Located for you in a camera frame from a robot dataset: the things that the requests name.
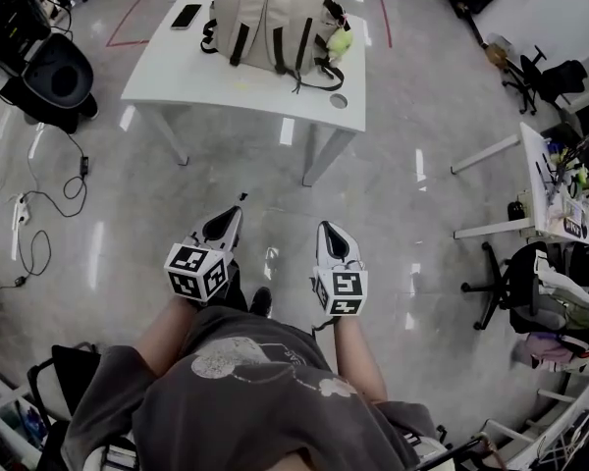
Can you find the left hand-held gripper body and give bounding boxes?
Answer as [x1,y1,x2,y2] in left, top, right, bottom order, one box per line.
[163,233,235,304]

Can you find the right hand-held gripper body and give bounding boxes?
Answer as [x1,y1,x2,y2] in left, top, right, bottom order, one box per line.
[312,261,369,317]

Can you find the beige backpack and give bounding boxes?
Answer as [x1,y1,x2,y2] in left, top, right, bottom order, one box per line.
[199,0,354,95]

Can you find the person's right forearm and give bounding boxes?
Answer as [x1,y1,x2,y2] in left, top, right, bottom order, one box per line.
[331,314,389,404]

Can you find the person's left forearm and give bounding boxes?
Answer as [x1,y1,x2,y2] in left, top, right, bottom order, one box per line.
[134,294,200,377]

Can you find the person's black trousers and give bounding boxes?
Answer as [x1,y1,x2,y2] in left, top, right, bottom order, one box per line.
[208,260,249,313]

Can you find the person's right black shoe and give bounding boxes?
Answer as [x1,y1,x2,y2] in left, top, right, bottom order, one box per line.
[249,286,274,319]

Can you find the white table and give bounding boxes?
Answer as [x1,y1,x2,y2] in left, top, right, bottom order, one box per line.
[120,0,368,188]

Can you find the person's grey printed t-shirt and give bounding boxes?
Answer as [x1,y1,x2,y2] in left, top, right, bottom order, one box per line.
[61,304,438,471]

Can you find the black folding chair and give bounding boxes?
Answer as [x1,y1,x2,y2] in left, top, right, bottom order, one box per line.
[27,343,103,421]

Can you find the white power strip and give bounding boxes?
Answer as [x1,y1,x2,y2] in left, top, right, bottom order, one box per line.
[12,192,32,228]

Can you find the white waist pack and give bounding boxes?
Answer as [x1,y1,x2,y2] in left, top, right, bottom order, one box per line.
[397,429,453,471]

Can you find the white cluttered desk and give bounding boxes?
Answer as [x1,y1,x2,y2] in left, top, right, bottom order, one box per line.
[450,122,589,252]

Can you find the yellow-green plush toy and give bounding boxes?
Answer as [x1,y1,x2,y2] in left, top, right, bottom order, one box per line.
[326,26,354,63]

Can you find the black smartphone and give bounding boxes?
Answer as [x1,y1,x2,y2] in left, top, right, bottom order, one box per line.
[170,3,203,31]

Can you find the white metal rack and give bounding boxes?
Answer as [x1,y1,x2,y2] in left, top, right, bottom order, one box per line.
[480,375,589,471]

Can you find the pile of desk clutter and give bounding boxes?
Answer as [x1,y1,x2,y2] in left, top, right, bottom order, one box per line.
[534,134,589,239]

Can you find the white metal shelf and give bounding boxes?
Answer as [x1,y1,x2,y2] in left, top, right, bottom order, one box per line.
[0,358,45,470]

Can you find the red tape strip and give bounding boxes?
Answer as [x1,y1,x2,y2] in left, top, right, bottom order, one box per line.
[379,0,395,49]

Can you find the pile of clothes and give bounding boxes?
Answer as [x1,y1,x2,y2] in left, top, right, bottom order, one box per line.
[512,250,589,375]

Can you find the small wooden guitar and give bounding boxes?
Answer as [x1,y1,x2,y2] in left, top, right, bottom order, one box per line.
[463,15,510,67]

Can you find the black floor cable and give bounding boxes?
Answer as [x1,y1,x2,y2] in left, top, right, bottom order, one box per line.
[25,132,90,219]

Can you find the black looped cable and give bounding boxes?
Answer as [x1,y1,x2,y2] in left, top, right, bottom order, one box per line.
[17,228,54,284]

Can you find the black eyeglasses frame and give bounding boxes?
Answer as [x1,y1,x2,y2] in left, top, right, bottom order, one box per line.
[411,432,507,471]

